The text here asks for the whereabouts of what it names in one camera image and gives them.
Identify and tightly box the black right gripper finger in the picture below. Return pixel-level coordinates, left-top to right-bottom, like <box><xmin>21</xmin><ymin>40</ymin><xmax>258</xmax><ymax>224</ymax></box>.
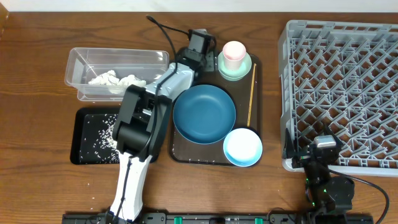
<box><xmin>323</xmin><ymin>124</ymin><xmax>343</xmax><ymax>146</ymax></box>
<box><xmin>282</xmin><ymin>128</ymin><xmax>295</xmax><ymax>159</ymax></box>

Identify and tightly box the dark blue plate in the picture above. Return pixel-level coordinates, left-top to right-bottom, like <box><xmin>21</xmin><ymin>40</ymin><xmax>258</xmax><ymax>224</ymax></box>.
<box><xmin>173</xmin><ymin>85</ymin><xmax>236</xmax><ymax>144</ymax></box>

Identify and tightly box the white tissue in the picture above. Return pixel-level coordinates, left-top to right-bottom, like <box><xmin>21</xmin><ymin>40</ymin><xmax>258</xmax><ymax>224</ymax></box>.
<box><xmin>88</xmin><ymin>70</ymin><xmax>147</xmax><ymax>94</ymax></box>

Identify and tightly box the white rice pile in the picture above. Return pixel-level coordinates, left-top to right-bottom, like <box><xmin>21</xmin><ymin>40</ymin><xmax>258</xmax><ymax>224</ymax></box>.
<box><xmin>78</xmin><ymin>113</ymin><xmax>119</xmax><ymax>164</ymax></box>

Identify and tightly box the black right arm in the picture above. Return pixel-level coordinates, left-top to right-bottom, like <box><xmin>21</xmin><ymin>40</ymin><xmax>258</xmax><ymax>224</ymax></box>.
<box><xmin>284</xmin><ymin>126</ymin><xmax>354</xmax><ymax>223</ymax></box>

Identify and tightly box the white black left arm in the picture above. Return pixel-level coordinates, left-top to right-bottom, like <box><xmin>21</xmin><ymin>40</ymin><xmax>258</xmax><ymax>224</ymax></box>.
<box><xmin>105</xmin><ymin>47</ymin><xmax>216</xmax><ymax>223</ymax></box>

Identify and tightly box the grey dishwasher rack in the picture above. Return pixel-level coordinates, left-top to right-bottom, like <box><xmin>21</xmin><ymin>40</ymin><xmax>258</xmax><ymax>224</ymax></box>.
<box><xmin>278</xmin><ymin>20</ymin><xmax>397</xmax><ymax>177</ymax></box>

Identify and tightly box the pink plastic cup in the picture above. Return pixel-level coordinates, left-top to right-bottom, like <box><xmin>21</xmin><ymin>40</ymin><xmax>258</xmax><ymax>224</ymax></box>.
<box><xmin>223</xmin><ymin>40</ymin><xmax>246</xmax><ymax>70</ymax></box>

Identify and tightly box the mint green bowl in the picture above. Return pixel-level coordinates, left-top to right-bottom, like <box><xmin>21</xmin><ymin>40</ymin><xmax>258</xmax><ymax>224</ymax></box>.
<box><xmin>218</xmin><ymin>52</ymin><xmax>252</xmax><ymax>81</ymax></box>

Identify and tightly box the light blue small bowl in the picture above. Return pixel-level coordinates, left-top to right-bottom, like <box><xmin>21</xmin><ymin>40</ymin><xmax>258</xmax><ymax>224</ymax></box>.
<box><xmin>223</xmin><ymin>128</ymin><xmax>262</xmax><ymax>167</ymax></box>

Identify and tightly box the dark brown serving tray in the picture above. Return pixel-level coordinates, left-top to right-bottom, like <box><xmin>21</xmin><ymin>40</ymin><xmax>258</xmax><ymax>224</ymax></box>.
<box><xmin>169</xmin><ymin>55</ymin><xmax>262</xmax><ymax>166</ymax></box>

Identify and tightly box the wooden chopstick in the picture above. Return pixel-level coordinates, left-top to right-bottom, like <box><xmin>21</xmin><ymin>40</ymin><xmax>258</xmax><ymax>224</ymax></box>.
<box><xmin>246</xmin><ymin>63</ymin><xmax>257</xmax><ymax>127</ymax></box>

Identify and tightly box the clear plastic bin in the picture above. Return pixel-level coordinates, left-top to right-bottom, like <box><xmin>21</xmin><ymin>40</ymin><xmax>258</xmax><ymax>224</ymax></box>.
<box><xmin>65</xmin><ymin>47</ymin><xmax>169</xmax><ymax>90</ymax></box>

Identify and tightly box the black rectangular tray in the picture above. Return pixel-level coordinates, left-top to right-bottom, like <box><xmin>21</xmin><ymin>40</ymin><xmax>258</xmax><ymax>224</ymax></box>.
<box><xmin>70</xmin><ymin>106</ymin><xmax>159</xmax><ymax>166</ymax></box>

